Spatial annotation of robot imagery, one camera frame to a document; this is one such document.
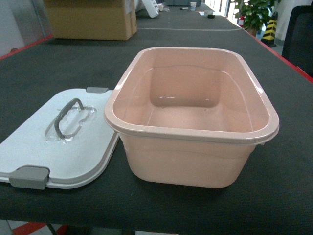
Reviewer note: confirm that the white box lid grey latches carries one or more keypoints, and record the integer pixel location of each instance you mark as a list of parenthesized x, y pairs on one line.
[(65, 144)]

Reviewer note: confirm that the pink plastic storage box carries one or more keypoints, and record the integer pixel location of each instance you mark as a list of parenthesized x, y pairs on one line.
[(190, 116)]

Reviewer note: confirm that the cardboard box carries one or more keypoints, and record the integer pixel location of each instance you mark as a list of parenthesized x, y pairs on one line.
[(92, 19)]

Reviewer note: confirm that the white paper cup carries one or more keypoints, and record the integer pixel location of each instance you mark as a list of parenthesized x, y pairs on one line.
[(193, 6)]

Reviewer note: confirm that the yellow black striped bollard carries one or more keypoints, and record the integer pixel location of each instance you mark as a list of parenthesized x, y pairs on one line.
[(269, 34)]

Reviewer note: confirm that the green potted plant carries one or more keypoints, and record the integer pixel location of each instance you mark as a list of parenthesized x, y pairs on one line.
[(256, 13)]

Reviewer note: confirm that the black office chair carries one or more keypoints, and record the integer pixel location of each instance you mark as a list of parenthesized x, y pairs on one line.
[(298, 45)]

